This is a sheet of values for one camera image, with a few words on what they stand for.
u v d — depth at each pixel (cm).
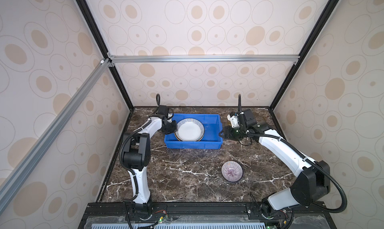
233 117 75
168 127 85
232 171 83
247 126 62
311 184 42
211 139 104
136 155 53
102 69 82
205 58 90
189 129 103
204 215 73
